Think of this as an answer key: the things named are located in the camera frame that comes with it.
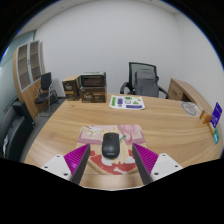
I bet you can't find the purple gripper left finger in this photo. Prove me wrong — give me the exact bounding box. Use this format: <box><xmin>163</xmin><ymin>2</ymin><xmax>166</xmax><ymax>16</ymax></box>
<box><xmin>64</xmin><ymin>144</ymin><xmax>91</xmax><ymax>184</ymax></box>

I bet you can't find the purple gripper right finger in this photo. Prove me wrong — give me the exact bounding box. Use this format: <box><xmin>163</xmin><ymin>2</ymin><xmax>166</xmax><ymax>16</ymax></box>
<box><xmin>132</xmin><ymin>143</ymin><xmax>159</xmax><ymax>184</ymax></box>

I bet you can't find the black computer mouse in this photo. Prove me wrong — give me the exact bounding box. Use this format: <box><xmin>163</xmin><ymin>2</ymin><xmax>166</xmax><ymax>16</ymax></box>
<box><xmin>102</xmin><ymin>132</ymin><xmax>120</xmax><ymax>159</ymax></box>

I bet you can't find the pink patterned mouse pad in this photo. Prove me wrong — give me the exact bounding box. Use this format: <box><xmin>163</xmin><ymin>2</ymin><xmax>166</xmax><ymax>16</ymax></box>
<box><xmin>77</xmin><ymin>124</ymin><xmax>146</xmax><ymax>175</ymax></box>

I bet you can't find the white green printed sheet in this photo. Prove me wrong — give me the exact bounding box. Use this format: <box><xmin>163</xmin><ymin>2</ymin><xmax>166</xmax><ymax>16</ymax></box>
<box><xmin>109</xmin><ymin>95</ymin><xmax>145</xmax><ymax>110</ymax></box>

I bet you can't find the lower brown cardboard box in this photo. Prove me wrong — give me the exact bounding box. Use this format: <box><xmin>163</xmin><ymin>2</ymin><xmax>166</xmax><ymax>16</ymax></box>
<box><xmin>79</xmin><ymin>86</ymin><xmax>107</xmax><ymax>103</ymax></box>

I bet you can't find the black visitor chair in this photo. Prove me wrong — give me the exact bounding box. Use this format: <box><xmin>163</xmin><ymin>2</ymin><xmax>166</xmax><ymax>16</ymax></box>
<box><xmin>34</xmin><ymin>72</ymin><xmax>59</xmax><ymax>107</ymax></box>

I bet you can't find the round grey coaster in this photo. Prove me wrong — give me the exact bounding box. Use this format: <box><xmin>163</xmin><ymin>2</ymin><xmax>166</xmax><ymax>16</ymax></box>
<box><xmin>181</xmin><ymin>102</ymin><xmax>200</xmax><ymax>116</ymax></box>

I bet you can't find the black leather sofa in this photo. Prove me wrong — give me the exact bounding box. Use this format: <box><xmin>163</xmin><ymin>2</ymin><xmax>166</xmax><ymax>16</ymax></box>
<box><xmin>0</xmin><ymin>101</ymin><xmax>35</xmax><ymax>162</ymax></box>

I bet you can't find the small orange box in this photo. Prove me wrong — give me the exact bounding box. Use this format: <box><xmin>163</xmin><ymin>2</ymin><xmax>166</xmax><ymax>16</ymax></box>
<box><xmin>200</xmin><ymin>111</ymin><xmax>212</xmax><ymax>124</ymax></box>

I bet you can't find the small brown cardboard box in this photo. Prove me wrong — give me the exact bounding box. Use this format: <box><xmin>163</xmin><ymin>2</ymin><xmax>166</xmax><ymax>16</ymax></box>
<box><xmin>62</xmin><ymin>76</ymin><xmax>80</xmax><ymax>101</ymax></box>

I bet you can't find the wooden side cabinet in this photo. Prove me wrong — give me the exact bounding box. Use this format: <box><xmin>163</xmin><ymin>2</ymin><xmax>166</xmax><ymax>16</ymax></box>
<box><xmin>168</xmin><ymin>78</ymin><xmax>212</xmax><ymax>112</ymax></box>

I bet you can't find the black mesh office chair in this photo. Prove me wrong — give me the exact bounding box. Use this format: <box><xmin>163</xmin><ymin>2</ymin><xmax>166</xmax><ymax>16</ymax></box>
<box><xmin>120</xmin><ymin>62</ymin><xmax>169</xmax><ymax>99</ymax></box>

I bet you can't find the upper dark cardboard box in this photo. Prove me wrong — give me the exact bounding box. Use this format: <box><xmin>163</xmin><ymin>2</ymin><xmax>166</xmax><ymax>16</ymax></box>
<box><xmin>81</xmin><ymin>72</ymin><xmax>106</xmax><ymax>87</ymax></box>

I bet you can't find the purple standing sign card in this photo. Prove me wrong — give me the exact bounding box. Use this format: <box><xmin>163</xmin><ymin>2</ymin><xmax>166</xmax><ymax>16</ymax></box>
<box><xmin>211</xmin><ymin>103</ymin><xmax>222</xmax><ymax>128</ymax></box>

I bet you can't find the wooden bookshelf cabinet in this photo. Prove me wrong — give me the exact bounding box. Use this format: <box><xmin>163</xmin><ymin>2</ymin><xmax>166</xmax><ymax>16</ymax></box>
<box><xmin>13</xmin><ymin>41</ymin><xmax>42</xmax><ymax>118</ymax></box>

